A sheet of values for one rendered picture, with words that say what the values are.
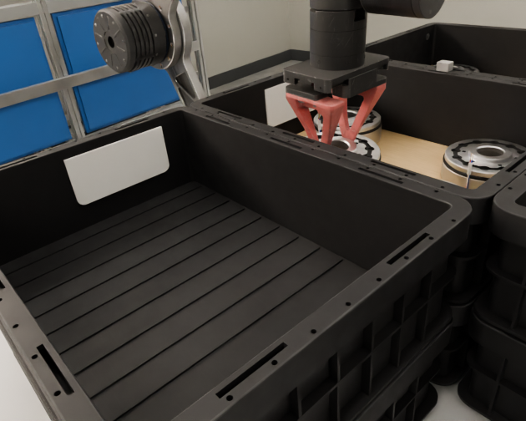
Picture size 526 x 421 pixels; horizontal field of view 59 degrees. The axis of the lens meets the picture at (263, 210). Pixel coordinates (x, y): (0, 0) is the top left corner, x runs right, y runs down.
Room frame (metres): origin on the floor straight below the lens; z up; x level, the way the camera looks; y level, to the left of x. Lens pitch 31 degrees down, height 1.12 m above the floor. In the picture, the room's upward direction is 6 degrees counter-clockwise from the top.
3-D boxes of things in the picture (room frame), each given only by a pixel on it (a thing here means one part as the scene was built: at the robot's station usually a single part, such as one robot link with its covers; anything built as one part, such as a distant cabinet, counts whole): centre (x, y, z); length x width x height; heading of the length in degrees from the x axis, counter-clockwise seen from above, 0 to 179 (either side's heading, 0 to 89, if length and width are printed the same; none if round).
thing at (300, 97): (0.49, -0.08, 0.94); 0.07 x 0.07 x 0.09; 39
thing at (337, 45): (0.49, -0.09, 1.01); 0.10 x 0.07 x 0.07; 129
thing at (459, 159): (0.50, -0.28, 0.86); 0.10 x 0.10 x 0.01
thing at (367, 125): (0.67, -0.14, 0.86); 0.10 x 0.10 x 0.01
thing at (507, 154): (0.50, -0.28, 0.86); 0.05 x 0.05 x 0.01
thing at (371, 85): (0.50, -0.10, 0.94); 0.07 x 0.07 x 0.09; 39
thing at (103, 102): (2.49, 0.58, 0.60); 0.72 x 0.03 x 0.56; 134
